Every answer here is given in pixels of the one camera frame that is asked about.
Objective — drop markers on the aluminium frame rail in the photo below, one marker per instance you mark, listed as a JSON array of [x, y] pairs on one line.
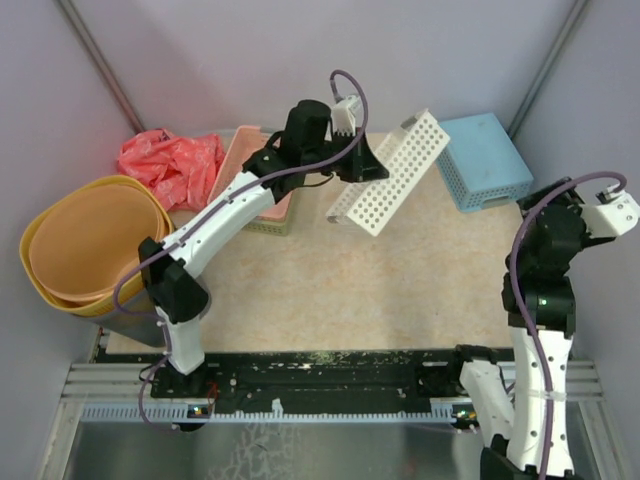
[[119, 381]]

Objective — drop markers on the white slotted cable duct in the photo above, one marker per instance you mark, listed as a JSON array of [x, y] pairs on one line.
[[192, 413]]

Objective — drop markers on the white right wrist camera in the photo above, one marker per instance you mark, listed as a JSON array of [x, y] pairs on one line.
[[616, 214]]

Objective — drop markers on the pink perforated plastic basket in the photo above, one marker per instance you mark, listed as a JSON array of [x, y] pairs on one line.
[[245, 141]]

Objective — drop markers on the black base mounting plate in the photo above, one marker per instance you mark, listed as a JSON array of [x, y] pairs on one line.
[[319, 382]]

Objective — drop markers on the blue perforated plastic basket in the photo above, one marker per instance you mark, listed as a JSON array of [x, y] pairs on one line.
[[481, 166]]

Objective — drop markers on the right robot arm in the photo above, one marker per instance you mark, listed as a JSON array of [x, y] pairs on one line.
[[525, 433]]

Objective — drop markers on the red plastic bag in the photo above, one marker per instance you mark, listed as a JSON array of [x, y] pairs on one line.
[[179, 171]]

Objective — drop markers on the white perforated plastic basket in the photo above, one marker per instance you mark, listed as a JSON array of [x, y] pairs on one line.
[[407, 153]]

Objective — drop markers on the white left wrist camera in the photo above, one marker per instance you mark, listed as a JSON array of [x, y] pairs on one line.
[[343, 115]]

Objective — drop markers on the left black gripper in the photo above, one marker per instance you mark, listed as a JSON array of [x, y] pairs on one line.
[[363, 165]]

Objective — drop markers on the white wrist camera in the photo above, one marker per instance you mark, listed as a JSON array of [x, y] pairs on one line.
[[343, 115], [616, 214]]

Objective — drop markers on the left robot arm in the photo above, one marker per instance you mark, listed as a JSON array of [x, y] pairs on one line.
[[317, 138]]

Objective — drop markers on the grey plastic bin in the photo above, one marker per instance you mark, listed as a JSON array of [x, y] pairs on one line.
[[139, 320]]

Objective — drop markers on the green perforated plastic basket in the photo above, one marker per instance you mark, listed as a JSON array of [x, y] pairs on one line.
[[265, 229]]

